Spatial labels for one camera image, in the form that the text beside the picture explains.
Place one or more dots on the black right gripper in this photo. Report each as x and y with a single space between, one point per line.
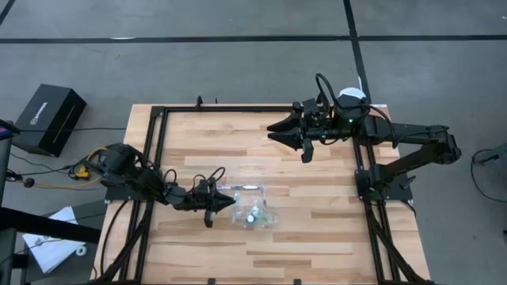
317 126

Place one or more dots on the white tape roll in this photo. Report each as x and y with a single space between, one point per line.
81 250

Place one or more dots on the black desk edge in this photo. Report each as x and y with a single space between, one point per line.
47 225

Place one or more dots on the black floor device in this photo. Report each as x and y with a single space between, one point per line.
491 156

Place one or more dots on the white paper sheets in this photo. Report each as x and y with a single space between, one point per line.
47 249

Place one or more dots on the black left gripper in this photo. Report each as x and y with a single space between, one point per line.
200 198

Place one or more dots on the black aluminium table frame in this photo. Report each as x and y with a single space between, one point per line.
237 108

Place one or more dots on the grey stand with blue top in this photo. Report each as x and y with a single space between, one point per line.
4 166

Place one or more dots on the clear acrylic organiser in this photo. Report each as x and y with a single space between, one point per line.
273 223

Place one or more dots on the round black plug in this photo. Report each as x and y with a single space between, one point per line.
28 182

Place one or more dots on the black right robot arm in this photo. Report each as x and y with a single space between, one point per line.
416 130

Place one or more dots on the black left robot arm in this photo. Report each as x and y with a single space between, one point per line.
130 170

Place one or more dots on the black cardboard box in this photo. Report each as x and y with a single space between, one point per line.
47 118

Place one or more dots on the white disinfecting wipes canister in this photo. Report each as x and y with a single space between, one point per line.
354 93

